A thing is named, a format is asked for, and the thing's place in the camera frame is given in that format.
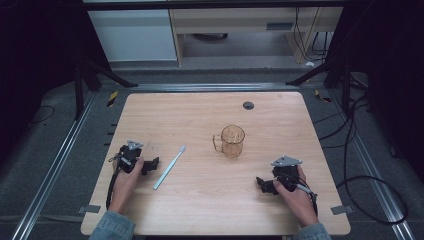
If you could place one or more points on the grey tape piece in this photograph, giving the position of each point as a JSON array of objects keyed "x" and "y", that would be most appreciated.
[
  {"x": 342, "y": 209},
  {"x": 89, "y": 209}
]

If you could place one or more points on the white cabinet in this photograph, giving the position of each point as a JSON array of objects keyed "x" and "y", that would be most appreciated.
[{"x": 133, "y": 35}]

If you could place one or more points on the yellow black tape strip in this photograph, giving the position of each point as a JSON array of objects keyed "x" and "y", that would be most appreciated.
[
  {"x": 112, "y": 98},
  {"x": 322, "y": 97}
]

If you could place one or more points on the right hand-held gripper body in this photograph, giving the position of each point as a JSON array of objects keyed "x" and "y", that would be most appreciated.
[{"x": 286, "y": 170}]

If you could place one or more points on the aluminium floor rail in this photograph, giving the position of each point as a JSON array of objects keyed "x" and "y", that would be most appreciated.
[
  {"x": 370, "y": 173},
  {"x": 50, "y": 173}
]

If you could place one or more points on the person's left hand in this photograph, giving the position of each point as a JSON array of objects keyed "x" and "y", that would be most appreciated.
[{"x": 124, "y": 186}]

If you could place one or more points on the grey round table grommet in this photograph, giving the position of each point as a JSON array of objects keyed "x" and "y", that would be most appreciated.
[{"x": 248, "y": 105}]

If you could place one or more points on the black metal stand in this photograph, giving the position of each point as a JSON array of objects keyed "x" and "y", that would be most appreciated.
[
  {"x": 336, "y": 75},
  {"x": 85, "y": 73}
]

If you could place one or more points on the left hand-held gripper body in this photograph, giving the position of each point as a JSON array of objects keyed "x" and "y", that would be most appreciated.
[{"x": 130, "y": 154}]

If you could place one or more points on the person's right hand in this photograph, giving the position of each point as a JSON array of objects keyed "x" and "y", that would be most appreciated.
[{"x": 296, "y": 203}]

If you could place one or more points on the white toothbrush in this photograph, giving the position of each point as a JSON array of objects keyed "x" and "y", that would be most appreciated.
[{"x": 170, "y": 166}]

